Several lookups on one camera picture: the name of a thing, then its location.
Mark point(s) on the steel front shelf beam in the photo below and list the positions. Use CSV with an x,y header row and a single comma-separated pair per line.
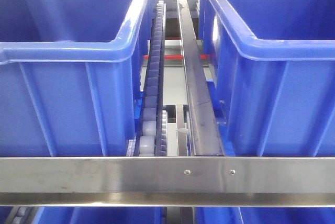
x,y
168,181

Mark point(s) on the roller track rail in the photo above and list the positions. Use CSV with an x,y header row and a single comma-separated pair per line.
x,y
149,136

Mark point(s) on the blue target bin left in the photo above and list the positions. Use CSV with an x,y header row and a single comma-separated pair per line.
x,y
70,75

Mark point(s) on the blue target bin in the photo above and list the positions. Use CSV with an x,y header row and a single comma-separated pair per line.
x,y
273,66
70,75

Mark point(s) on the steel divider rail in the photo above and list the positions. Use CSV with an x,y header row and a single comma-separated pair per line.
x,y
205,136

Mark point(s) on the blue target bin right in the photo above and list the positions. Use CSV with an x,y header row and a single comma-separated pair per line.
x,y
273,66

